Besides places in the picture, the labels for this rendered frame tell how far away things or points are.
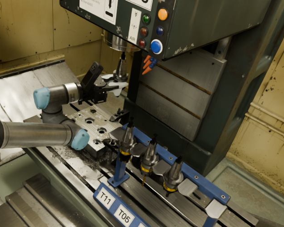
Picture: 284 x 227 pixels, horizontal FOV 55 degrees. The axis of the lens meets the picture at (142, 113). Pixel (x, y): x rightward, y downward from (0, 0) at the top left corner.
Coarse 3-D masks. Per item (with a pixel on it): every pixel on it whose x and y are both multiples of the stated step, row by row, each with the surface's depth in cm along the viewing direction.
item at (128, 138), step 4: (128, 128) 98; (132, 128) 98; (124, 132) 100; (128, 132) 99; (132, 132) 99; (124, 136) 100; (128, 136) 100; (132, 136) 100; (124, 140) 101; (128, 140) 100; (132, 140) 101
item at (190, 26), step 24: (72, 0) 84; (120, 0) 71; (192, 0) 64; (216, 0) 73; (240, 0) 84; (264, 0) 100; (96, 24) 82; (120, 24) 74; (144, 24) 69; (192, 24) 70; (216, 24) 80; (240, 24) 95; (144, 48) 72; (168, 48) 68; (192, 48) 77
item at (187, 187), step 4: (184, 180) 93; (188, 180) 93; (180, 184) 91; (184, 184) 91; (188, 184) 92; (192, 184) 92; (196, 184) 92; (180, 188) 90; (184, 188) 90; (188, 188) 90; (192, 188) 91; (196, 188) 91; (180, 192) 89; (184, 192) 89; (188, 192) 89; (192, 192) 90; (188, 196) 88
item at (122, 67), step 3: (120, 57) 109; (120, 60) 108; (123, 60) 108; (120, 63) 109; (123, 63) 108; (117, 66) 110; (120, 66) 109; (123, 66) 109; (117, 69) 110; (120, 69) 110; (123, 69) 110; (117, 72) 111; (120, 72) 110; (123, 72) 110; (120, 75) 111; (123, 75) 111
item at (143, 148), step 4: (136, 144) 103; (140, 144) 103; (132, 148) 101; (136, 148) 101; (140, 148) 102; (144, 148) 102; (132, 152) 99; (136, 152) 100; (140, 152) 100; (136, 156) 98; (140, 156) 99
